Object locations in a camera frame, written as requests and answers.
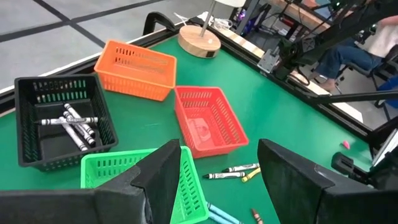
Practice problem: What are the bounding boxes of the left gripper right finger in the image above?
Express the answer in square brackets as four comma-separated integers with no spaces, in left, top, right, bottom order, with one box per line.
[257,138,398,224]

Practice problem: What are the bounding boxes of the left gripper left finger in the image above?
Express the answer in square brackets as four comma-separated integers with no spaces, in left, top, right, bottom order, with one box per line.
[0,139,182,224]

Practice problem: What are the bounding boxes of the yellow crayon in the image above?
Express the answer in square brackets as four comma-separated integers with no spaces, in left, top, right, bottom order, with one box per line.
[241,167,262,184]

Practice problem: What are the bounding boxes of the blue crayon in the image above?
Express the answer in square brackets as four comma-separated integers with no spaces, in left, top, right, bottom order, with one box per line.
[207,211,233,224]
[206,202,244,224]

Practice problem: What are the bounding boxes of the pile of grey crayons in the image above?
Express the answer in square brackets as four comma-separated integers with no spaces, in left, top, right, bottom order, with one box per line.
[34,116,100,126]

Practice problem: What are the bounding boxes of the green plastic basket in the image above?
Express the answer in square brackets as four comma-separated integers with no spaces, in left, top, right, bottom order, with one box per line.
[80,145,210,224]

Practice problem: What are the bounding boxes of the brown crayon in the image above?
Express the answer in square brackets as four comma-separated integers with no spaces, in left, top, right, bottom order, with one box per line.
[250,208,264,224]

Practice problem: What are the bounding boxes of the green table mat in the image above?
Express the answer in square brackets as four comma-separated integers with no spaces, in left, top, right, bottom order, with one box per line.
[0,27,374,224]

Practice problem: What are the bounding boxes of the red plastic basket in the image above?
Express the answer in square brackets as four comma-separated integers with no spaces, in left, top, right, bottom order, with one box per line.
[173,85,249,159]

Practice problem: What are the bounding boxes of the black office chair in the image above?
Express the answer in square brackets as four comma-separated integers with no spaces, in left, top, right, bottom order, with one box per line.
[341,46,398,110]

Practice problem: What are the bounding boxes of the person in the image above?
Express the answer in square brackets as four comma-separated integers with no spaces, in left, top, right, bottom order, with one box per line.
[307,14,398,94]

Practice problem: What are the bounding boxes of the orange plastic basket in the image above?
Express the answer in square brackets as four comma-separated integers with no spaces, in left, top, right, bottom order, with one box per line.
[93,39,178,103]

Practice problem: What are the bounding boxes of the black plastic basket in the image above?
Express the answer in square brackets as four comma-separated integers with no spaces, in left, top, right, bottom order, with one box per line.
[14,73,119,172]

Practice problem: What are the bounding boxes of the white shade wooden lamp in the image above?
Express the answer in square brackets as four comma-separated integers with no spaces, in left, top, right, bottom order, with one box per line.
[177,0,247,59]

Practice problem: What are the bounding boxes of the wooden desk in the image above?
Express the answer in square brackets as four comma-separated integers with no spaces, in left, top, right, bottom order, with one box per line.
[267,0,335,34]

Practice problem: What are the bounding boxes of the clear plastic wrapper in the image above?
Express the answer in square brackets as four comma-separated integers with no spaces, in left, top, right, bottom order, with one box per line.
[198,11,234,30]

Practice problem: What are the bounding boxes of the black diagonal frame strut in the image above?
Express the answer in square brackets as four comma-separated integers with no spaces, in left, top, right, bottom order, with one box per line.
[306,90,398,106]

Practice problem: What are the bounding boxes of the black frame bracket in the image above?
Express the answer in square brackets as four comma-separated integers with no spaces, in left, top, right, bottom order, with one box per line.
[142,11,177,35]

